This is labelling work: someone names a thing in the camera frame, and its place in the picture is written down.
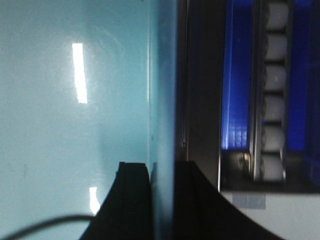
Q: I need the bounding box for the light blue plastic box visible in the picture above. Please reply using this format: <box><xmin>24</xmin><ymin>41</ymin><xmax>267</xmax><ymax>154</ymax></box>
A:
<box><xmin>0</xmin><ymin>0</ymin><xmax>179</xmax><ymax>240</ymax></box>

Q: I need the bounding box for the blue storage bin left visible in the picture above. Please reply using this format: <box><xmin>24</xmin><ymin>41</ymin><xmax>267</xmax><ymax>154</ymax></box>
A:
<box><xmin>221</xmin><ymin>0</ymin><xmax>254</xmax><ymax>151</ymax></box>

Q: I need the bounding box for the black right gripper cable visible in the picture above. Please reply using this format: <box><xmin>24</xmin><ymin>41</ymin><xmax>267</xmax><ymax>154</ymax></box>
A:
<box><xmin>0</xmin><ymin>214</ymin><xmax>95</xmax><ymax>240</ymax></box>

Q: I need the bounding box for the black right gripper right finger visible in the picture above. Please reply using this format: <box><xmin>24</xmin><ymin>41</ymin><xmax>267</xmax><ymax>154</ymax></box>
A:
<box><xmin>173</xmin><ymin>161</ymin><xmax>280</xmax><ymax>240</ymax></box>

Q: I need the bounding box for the white roller conveyor track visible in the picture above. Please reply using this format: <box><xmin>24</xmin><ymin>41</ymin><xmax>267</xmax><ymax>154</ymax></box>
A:
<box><xmin>249</xmin><ymin>0</ymin><xmax>294</xmax><ymax>183</ymax></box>

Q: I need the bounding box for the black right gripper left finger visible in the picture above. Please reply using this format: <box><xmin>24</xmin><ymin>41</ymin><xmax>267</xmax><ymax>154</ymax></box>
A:
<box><xmin>80</xmin><ymin>162</ymin><xmax>153</xmax><ymax>240</ymax></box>

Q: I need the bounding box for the blue storage bin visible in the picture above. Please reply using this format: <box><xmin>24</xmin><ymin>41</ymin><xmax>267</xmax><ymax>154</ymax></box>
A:
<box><xmin>221</xmin><ymin>0</ymin><xmax>254</xmax><ymax>151</ymax></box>
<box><xmin>288</xmin><ymin>0</ymin><xmax>320</xmax><ymax>185</ymax></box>

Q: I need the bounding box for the stainless steel shelf frame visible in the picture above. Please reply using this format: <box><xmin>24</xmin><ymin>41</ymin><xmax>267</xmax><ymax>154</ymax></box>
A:
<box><xmin>180</xmin><ymin>0</ymin><xmax>320</xmax><ymax>194</ymax></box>

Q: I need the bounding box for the blue storage bin middle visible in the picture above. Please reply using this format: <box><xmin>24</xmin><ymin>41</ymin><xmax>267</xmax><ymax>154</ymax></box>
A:
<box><xmin>288</xmin><ymin>0</ymin><xmax>320</xmax><ymax>185</ymax></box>

